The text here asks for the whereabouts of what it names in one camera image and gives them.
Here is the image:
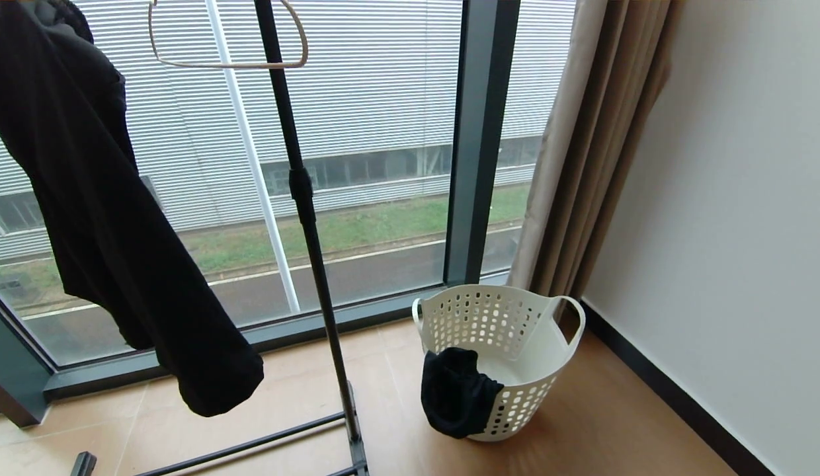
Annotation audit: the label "pink clothes hanger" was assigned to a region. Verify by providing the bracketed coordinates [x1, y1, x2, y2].
[147, 0, 309, 71]

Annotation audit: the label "black garment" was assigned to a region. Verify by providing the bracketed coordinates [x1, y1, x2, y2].
[421, 347, 505, 440]

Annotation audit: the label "window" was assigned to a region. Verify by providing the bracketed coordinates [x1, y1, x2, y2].
[0, 0, 576, 427]

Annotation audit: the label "black shorts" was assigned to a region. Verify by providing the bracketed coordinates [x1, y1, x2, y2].
[0, 0, 265, 418]

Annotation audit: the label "beige curtain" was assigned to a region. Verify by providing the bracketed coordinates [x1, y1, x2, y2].
[508, 0, 682, 301]

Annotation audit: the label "black clothes rack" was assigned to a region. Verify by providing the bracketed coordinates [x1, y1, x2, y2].
[69, 0, 370, 476]

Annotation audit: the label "white laundry basket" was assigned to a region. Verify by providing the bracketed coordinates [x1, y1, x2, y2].
[412, 284, 587, 442]

